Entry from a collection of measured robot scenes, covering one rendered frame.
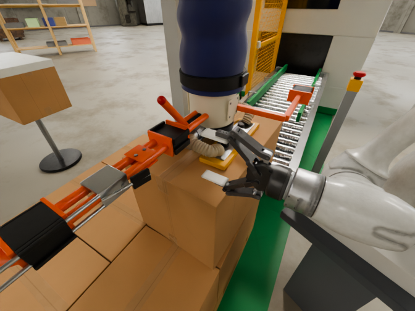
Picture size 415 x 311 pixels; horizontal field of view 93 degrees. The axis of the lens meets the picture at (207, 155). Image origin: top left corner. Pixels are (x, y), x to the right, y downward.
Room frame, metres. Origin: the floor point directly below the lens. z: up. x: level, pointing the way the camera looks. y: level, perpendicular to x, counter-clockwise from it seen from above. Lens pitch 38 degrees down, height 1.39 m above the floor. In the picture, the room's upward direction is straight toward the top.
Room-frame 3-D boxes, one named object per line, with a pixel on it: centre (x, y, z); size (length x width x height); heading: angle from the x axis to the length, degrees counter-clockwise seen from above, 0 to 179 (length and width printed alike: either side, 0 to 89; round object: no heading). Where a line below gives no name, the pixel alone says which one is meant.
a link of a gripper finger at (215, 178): (0.39, -0.02, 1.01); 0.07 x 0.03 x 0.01; 59
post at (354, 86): (1.27, -0.94, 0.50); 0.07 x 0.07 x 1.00; 60
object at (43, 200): (0.19, 0.30, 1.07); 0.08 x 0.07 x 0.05; 149
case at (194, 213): (0.69, -0.02, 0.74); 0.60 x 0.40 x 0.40; 146
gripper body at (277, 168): (0.32, -0.13, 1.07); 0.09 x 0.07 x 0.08; 59
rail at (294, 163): (1.87, -1.08, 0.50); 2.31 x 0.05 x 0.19; 150
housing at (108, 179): (0.30, 0.22, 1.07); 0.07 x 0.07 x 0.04; 59
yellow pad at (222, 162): (0.65, -0.10, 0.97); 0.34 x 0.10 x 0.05; 149
